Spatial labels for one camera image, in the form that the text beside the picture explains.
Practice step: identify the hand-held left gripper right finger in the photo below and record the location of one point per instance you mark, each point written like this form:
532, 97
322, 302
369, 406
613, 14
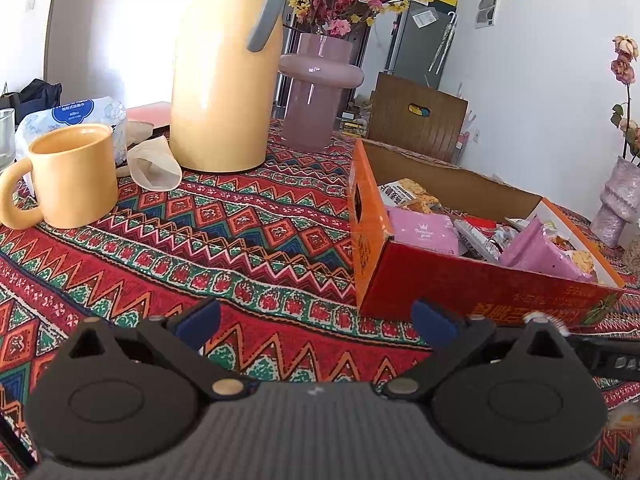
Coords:
432, 322

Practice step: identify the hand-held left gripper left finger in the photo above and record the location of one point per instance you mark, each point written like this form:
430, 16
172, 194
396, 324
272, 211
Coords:
200, 317

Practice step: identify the orange cardboard box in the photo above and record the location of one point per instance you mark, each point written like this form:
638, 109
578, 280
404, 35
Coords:
450, 285

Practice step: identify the red white snack packet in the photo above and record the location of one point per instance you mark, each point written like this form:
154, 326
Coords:
477, 242

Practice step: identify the oat cookie snack packet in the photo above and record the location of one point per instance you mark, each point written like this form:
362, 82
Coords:
410, 195

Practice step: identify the white yellow snack packet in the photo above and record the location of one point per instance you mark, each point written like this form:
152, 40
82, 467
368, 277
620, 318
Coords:
622, 417

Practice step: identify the pink crown print packet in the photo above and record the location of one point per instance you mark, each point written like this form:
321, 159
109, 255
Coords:
425, 232

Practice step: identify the small brown cracker packet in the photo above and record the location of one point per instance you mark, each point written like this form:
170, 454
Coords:
584, 262

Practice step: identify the plain pink snack packet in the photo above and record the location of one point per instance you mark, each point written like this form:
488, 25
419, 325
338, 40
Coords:
540, 255

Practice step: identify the cream paper cone cup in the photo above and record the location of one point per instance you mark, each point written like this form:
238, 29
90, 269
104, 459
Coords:
152, 167

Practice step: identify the textured pink vase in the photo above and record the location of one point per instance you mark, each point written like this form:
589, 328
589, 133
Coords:
617, 200

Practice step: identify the yellow mug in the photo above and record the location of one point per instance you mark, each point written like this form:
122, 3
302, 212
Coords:
75, 180

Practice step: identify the wooden chair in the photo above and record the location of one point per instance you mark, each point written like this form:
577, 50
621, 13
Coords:
415, 120

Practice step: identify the storage rack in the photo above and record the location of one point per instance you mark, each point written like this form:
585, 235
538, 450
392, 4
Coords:
357, 120

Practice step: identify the yellow thermos jug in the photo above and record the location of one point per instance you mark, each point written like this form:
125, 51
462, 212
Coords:
225, 85

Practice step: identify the blue white tissue pack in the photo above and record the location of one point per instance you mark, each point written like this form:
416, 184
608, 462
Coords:
75, 112

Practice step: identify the smooth pink vase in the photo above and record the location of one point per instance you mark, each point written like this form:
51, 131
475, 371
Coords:
315, 100

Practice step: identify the clear drinking glass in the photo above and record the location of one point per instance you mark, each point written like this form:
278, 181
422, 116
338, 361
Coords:
6, 140

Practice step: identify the dark bag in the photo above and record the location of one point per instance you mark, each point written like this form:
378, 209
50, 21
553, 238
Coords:
35, 95

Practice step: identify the grey refrigerator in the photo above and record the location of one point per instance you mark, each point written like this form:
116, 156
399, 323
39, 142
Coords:
415, 45

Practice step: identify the folded umbrella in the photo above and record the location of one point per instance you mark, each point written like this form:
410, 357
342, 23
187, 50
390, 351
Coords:
444, 40

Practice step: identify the white wall panel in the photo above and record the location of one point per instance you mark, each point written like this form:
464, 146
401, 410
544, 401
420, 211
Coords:
486, 9

